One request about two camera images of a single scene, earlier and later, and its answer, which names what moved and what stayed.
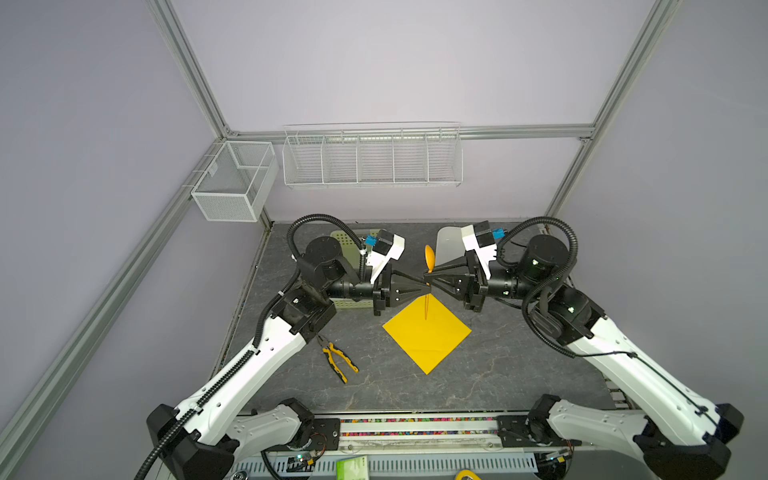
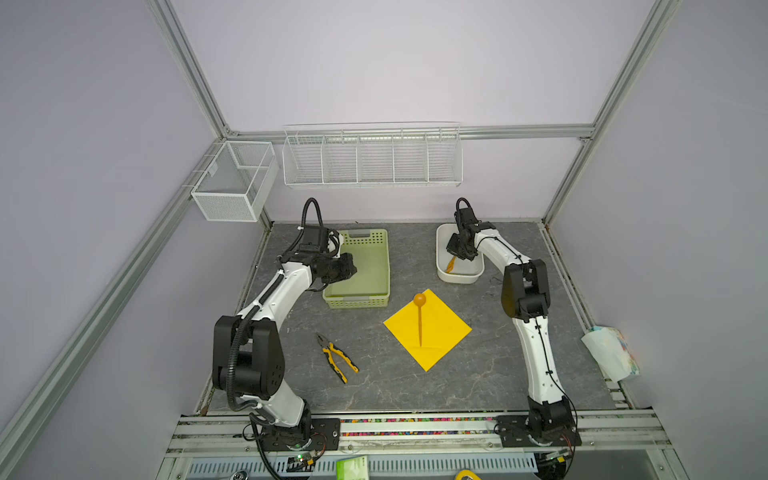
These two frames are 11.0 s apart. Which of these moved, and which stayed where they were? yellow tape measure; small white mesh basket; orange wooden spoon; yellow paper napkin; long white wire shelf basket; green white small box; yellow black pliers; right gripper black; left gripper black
Moved: orange wooden spoon; right gripper black; left gripper black
Stayed: yellow paper napkin; small white mesh basket; yellow tape measure; long white wire shelf basket; green white small box; yellow black pliers
